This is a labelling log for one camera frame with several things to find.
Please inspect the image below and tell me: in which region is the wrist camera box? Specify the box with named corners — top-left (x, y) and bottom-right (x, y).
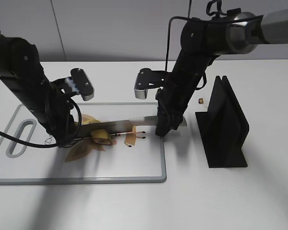
top-left (65, 68), bottom-right (95, 101)
top-left (134, 68), bottom-right (169, 100)

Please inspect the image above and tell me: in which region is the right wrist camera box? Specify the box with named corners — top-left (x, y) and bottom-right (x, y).
top-left (134, 68), bottom-right (169, 100)

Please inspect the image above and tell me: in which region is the white grey-rimmed cutting board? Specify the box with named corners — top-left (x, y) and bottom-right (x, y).
top-left (0, 103), bottom-right (166, 185)

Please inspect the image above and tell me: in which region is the black knife stand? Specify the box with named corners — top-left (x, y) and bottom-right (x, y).
top-left (195, 76), bottom-right (249, 168)

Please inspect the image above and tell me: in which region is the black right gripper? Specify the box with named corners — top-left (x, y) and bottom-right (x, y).
top-left (155, 69), bottom-right (202, 138)

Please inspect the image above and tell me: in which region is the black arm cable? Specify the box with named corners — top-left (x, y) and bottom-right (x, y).
top-left (164, 0), bottom-right (240, 72)
top-left (0, 95), bottom-right (84, 148)

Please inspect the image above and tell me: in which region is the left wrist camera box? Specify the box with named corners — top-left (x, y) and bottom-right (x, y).
top-left (65, 68), bottom-right (95, 101)

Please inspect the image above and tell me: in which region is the small yellow-black crumb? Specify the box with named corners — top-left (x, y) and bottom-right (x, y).
top-left (198, 98), bottom-right (204, 104)

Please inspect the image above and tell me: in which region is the white-handled kitchen knife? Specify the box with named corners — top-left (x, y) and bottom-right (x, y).
top-left (69, 115), bottom-right (187, 138)

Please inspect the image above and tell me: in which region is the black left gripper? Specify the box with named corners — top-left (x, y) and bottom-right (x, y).
top-left (30, 79), bottom-right (82, 147)

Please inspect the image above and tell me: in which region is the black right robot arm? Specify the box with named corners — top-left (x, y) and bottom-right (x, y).
top-left (156, 8), bottom-right (288, 137)

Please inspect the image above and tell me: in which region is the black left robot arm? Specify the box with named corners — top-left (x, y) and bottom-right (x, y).
top-left (0, 32), bottom-right (80, 147)

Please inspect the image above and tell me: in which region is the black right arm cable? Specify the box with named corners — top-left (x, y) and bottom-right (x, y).
top-left (164, 0), bottom-right (240, 72)

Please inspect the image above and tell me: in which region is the yellow banana with brown stem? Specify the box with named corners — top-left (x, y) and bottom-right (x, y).
top-left (76, 114), bottom-right (112, 145)

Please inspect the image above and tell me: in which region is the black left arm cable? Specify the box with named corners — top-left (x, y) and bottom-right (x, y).
top-left (0, 95), bottom-right (84, 148)

